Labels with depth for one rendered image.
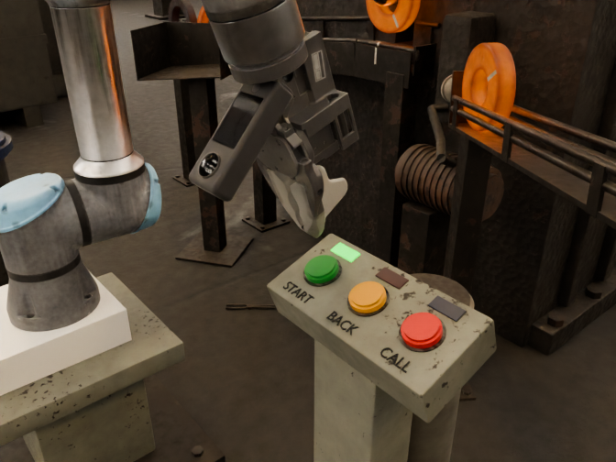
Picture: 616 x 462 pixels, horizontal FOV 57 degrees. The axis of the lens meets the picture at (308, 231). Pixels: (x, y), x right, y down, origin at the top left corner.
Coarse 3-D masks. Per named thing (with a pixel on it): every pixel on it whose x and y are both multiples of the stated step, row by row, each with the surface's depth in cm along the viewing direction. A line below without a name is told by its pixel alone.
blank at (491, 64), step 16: (480, 48) 101; (496, 48) 98; (480, 64) 102; (496, 64) 96; (512, 64) 96; (464, 80) 109; (480, 80) 106; (496, 80) 96; (512, 80) 96; (464, 96) 109; (480, 96) 106; (496, 96) 96; (512, 96) 96; (496, 112) 98; (480, 128) 103
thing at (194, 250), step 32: (160, 32) 172; (192, 32) 174; (160, 64) 175; (192, 64) 178; (224, 64) 157; (192, 96) 169; (192, 128) 174; (224, 224) 192; (192, 256) 189; (224, 256) 189
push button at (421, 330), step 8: (408, 320) 56; (416, 320) 56; (424, 320) 56; (432, 320) 56; (408, 328) 56; (416, 328) 55; (424, 328) 55; (432, 328) 55; (440, 328) 55; (408, 336) 55; (416, 336) 55; (424, 336) 54; (432, 336) 54; (440, 336) 55; (408, 344) 55; (416, 344) 54; (424, 344) 54; (432, 344) 54
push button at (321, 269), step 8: (320, 256) 67; (328, 256) 67; (312, 264) 66; (320, 264) 66; (328, 264) 65; (336, 264) 66; (304, 272) 66; (312, 272) 65; (320, 272) 65; (328, 272) 64; (336, 272) 65; (312, 280) 65; (320, 280) 65; (328, 280) 65
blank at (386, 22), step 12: (372, 0) 143; (408, 0) 135; (420, 0) 136; (372, 12) 144; (384, 12) 142; (396, 12) 139; (408, 12) 136; (384, 24) 143; (396, 24) 140; (408, 24) 139
